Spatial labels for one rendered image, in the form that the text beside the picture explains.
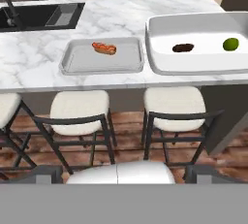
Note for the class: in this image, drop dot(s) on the black sink basin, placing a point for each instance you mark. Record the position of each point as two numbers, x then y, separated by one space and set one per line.
38 17

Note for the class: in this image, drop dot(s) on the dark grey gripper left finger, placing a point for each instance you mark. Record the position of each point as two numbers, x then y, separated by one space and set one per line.
45 171

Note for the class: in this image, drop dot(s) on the dark brown sweet potato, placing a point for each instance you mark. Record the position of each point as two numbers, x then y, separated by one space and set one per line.
183 48

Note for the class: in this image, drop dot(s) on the white rounded object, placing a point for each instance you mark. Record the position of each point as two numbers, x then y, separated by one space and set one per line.
122 173

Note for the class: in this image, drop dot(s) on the white cushioned black-frame stool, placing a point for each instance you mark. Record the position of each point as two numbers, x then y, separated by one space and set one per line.
80 108
6 108
174 106

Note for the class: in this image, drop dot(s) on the hot dog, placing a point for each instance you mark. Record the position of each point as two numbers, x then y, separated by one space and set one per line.
104 48

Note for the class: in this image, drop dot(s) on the grey shallow tupperware tray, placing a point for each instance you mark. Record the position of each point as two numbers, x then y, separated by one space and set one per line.
97 62

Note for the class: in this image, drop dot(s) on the black sink tap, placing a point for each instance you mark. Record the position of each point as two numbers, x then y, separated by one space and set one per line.
12 11

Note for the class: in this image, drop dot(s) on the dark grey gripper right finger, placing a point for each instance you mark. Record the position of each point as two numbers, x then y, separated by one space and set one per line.
201 170

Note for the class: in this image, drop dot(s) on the green lime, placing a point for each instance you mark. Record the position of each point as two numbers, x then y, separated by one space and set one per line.
231 44

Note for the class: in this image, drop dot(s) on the white deep tupperware container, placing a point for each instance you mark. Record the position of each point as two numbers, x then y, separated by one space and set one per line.
200 61

